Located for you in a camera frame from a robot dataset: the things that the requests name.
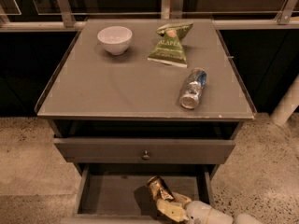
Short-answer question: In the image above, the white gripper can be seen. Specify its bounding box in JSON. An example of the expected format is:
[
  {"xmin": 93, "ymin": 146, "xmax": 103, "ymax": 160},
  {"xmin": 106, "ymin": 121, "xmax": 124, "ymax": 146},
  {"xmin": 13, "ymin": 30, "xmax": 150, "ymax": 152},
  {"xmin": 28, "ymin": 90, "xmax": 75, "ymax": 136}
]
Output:
[{"xmin": 156, "ymin": 192, "xmax": 212, "ymax": 224}]

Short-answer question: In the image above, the orange soda can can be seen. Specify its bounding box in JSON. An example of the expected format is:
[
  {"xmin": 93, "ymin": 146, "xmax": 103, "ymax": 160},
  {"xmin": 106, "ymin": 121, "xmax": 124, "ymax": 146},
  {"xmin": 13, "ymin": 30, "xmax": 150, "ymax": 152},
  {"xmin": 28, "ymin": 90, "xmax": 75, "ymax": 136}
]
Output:
[{"xmin": 147, "ymin": 175, "xmax": 175, "ymax": 202}]

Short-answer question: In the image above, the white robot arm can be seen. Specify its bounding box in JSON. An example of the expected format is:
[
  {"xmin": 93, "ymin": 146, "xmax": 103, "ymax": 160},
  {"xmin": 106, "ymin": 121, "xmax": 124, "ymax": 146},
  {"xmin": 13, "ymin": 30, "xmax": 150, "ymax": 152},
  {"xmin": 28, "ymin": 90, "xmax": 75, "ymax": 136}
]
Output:
[{"xmin": 156, "ymin": 81, "xmax": 299, "ymax": 224}]

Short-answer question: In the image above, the open middle drawer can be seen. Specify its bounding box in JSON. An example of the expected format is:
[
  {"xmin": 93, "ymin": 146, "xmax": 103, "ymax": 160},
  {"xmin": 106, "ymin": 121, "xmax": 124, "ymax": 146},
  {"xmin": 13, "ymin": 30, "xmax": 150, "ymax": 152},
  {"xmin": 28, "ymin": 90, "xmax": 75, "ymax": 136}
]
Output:
[{"xmin": 61, "ymin": 164, "xmax": 215, "ymax": 224}]

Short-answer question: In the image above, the blue silver can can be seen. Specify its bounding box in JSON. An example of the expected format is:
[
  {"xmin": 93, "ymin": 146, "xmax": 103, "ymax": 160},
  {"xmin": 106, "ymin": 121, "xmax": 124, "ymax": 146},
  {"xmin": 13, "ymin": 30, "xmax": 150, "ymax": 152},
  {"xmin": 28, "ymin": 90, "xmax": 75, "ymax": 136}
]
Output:
[{"xmin": 178, "ymin": 68, "xmax": 206, "ymax": 109}]

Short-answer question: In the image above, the top drawer with knob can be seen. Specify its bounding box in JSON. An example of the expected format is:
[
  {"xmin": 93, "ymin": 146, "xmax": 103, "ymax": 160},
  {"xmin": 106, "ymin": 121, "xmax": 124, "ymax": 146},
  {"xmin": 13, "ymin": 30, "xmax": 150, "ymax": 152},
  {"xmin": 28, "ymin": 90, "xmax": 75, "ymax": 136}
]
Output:
[{"xmin": 54, "ymin": 137, "xmax": 235, "ymax": 164}]

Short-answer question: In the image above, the green chip bag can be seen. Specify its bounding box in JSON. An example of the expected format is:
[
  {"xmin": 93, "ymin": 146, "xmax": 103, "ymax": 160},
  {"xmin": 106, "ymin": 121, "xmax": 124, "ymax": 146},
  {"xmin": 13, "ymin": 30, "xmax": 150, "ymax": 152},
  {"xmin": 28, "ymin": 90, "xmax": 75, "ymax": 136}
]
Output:
[{"xmin": 148, "ymin": 22, "xmax": 193, "ymax": 68}]

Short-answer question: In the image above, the white bowl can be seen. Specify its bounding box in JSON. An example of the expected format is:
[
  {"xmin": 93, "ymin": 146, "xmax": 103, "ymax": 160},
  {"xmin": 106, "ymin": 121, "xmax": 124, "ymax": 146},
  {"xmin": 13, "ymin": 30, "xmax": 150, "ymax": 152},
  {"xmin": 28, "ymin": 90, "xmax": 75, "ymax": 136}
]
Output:
[{"xmin": 97, "ymin": 26, "xmax": 133, "ymax": 55}]

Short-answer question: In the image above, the metal railing with glass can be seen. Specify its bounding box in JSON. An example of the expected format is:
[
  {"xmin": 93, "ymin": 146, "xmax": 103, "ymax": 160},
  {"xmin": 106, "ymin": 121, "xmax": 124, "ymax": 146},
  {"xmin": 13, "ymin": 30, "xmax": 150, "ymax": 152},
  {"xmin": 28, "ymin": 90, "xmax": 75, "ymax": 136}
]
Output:
[{"xmin": 0, "ymin": 0, "xmax": 299, "ymax": 31}]

